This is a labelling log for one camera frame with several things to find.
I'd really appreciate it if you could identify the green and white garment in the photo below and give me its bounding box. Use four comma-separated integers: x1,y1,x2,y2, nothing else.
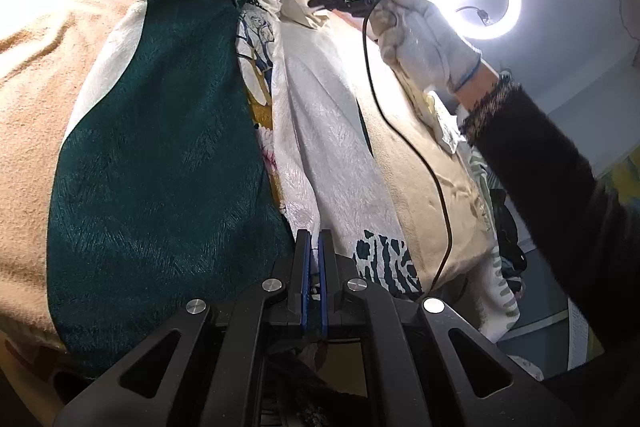
46,0,426,382

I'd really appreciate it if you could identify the dark cloth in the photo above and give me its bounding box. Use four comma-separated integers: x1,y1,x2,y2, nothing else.
489,188,529,299

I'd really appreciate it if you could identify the beige blanket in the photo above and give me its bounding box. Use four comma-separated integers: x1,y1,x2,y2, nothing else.
0,0,501,358

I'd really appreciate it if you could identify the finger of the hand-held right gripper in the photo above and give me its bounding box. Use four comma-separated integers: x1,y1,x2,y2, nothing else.
307,0,371,16

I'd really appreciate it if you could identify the white green-print cloth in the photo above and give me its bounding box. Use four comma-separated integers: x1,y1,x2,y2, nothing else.
424,91,524,346

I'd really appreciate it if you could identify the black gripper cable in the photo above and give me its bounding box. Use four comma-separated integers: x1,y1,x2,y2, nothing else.
362,2,455,296

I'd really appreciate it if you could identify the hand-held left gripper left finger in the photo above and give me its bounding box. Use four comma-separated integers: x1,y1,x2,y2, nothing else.
52,229,313,427

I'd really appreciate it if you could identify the person's right forearm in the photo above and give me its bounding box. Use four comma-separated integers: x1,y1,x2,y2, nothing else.
454,58,640,360

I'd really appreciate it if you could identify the person's right hand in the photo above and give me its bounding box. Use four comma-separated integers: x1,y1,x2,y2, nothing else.
371,0,484,96

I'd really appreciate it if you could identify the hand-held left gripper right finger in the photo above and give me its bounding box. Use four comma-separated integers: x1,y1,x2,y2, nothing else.
317,229,583,427

